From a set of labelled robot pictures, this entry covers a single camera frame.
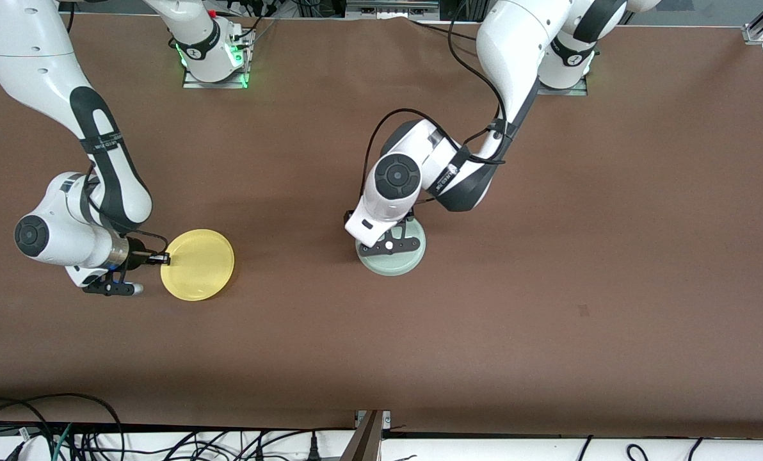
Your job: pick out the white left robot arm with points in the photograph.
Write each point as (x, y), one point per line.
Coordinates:
(509, 38)

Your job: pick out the grey metal rail unit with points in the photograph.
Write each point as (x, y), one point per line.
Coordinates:
(391, 9)

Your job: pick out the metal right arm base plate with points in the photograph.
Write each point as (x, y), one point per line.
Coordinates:
(192, 84)

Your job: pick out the brown table cover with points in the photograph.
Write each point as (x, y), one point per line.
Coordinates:
(381, 352)

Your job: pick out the yellow plastic plate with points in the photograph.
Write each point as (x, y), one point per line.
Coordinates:
(199, 266)

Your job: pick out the white lower shelf board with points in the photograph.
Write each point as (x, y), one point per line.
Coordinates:
(484, 450)

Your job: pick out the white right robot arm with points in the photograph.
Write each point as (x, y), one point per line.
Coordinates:
(29, 57)

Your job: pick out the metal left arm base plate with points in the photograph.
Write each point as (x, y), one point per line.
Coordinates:
(580, 91)

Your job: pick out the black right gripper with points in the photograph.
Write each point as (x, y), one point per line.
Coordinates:
(137, 251)

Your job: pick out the black power plug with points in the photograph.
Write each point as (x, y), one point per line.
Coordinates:
(313, 448)

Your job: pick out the aluminium profile post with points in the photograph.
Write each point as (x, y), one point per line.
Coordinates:
(363, 442)

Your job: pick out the pale green plate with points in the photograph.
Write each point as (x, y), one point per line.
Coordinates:
(394, 264)

